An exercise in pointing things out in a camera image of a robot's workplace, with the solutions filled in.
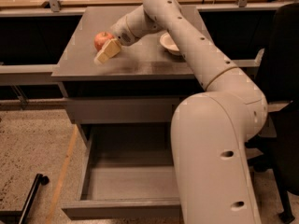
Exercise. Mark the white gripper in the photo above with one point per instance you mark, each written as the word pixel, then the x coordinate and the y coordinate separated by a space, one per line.
pixel 121 32

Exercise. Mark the red apple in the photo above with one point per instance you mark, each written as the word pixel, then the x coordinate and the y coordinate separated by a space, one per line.
pixel 101 38

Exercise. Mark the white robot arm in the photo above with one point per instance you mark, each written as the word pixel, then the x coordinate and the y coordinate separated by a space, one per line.
pixel 209 130

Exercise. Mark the grey drawer cabinet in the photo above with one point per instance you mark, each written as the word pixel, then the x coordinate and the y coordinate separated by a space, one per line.
pixel 143 70

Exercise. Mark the closed grey top drawer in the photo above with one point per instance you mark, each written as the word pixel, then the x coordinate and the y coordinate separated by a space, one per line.
pixel 131 110

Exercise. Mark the open grey middle drawer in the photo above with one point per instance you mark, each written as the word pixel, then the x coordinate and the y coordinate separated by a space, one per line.
pixel 128 171

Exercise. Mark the white paper bowl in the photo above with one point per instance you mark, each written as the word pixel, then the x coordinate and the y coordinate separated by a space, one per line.
pixel 168 43

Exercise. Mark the black office chair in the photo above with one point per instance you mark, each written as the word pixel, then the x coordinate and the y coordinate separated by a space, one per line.
pixel 278 78

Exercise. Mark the black stand leg with wheel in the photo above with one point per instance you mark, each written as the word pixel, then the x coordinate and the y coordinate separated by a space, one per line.
pixel 19 217

